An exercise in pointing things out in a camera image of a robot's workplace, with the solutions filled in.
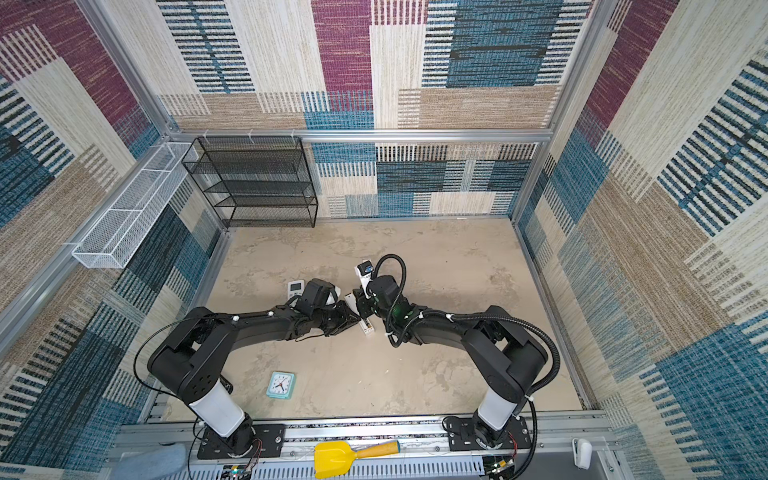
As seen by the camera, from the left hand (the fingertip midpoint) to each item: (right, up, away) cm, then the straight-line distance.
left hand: (362, 315), depth 90 cm
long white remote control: (+1, -4, +1) cm, 4 cm away
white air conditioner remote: (-23, +7, +10) cm, 26 cm away
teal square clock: (-21, -16, -10) cm, 28 cm away
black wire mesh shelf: (-41, +45, +20) cm, 64 cm away
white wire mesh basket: (-58, +20, -21) cm, 65 cm away
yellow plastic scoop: (-5, -29, -20) cm, 35 cm away
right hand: (-1, +7, -2) cm, 7 cm away
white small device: (+52, -27, -21) cm, 62 cm away
